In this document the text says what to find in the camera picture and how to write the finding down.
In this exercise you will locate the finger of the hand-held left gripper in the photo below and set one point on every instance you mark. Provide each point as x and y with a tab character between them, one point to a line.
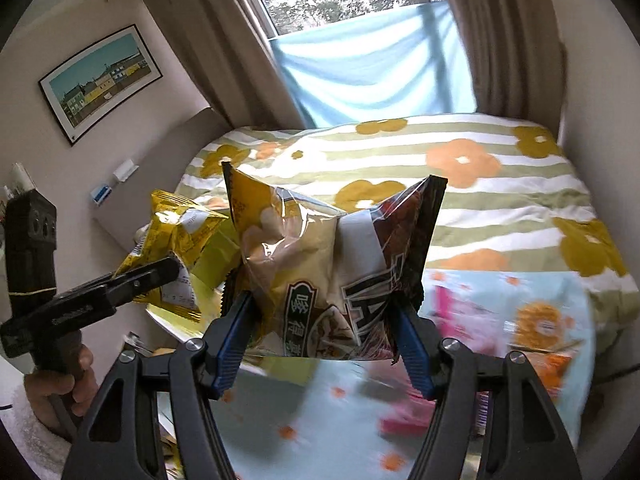
145	276

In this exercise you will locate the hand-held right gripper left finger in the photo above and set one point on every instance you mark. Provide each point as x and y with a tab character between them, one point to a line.
232	346

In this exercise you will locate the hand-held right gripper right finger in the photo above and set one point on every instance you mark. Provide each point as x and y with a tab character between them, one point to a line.
413	356

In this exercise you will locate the yellow snack bag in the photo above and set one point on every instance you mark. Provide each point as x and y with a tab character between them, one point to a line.
175	240

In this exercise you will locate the tan and brown chip bag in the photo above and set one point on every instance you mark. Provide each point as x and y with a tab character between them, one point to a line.
310	270

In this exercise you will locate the clear packet of orange rings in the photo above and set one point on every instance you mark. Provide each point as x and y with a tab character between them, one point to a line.
542	330

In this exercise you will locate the person's left forearm white sleeve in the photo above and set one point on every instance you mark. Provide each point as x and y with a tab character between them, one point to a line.
30	435

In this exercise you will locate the person's left hand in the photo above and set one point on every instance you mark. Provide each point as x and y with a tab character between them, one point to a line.
62	387

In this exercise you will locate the pink snack packet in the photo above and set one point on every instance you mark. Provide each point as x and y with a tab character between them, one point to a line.
457	310

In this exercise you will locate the blue and white label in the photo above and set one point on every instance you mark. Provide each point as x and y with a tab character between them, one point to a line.
101	194

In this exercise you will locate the light blue daisy sheet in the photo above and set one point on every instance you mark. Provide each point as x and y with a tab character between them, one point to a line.
320	410

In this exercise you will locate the grey cardboard panel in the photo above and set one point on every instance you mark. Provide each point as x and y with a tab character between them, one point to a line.
165	170

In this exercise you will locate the white tag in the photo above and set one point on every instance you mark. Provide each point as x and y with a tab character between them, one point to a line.
125	169

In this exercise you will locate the striped floral pillow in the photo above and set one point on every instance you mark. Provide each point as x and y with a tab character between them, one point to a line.
500	200

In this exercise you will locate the framed picture of houses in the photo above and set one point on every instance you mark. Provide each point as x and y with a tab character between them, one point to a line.
100	82

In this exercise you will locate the beige curtain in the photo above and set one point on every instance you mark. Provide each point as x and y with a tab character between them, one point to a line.
220	35
500	35

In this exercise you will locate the light blue hanging cloth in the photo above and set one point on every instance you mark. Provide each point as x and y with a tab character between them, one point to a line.
370	70

